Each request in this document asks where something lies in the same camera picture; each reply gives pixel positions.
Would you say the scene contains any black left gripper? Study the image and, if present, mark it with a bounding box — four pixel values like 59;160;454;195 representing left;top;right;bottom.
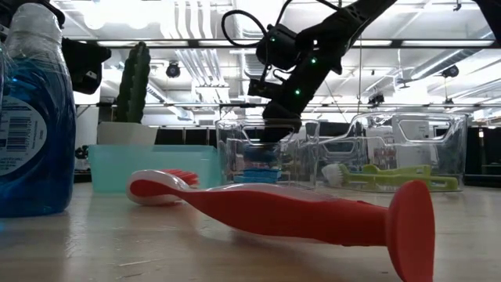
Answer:
62;37;112;95

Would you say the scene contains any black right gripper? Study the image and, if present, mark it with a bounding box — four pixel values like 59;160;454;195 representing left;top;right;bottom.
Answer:
259;63;326;144

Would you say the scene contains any blue sponge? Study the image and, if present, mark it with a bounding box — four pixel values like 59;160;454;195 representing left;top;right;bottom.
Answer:
244;145;281;166
233;168;283;184

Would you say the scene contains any blue dish soap bottle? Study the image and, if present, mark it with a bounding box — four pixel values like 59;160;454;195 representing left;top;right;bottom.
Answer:
0;2;77;219

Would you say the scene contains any green cactus plant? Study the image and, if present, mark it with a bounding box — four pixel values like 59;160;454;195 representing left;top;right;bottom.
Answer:
113;41;152;125

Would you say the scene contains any clear plastic bin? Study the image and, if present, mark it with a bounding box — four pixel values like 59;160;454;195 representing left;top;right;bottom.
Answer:
214;119;320;187
317;112;470;193

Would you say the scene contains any black overhead light bar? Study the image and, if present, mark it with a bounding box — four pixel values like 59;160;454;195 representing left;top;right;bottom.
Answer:
62;38;501;49

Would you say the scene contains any white hexagonal plant pot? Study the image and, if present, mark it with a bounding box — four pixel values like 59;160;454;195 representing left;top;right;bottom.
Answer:
96;121;160;146

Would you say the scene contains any green translucent plastic bin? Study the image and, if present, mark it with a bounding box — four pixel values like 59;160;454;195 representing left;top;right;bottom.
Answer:
88;144;222;194

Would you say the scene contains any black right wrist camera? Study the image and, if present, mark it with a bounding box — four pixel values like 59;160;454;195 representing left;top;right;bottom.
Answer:
247;23;301;99

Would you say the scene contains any thin black hanging cable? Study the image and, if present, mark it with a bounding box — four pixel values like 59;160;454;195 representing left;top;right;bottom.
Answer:
358;34;363;115

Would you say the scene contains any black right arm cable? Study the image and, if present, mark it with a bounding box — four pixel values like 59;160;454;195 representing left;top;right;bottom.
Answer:
221;0;298;49

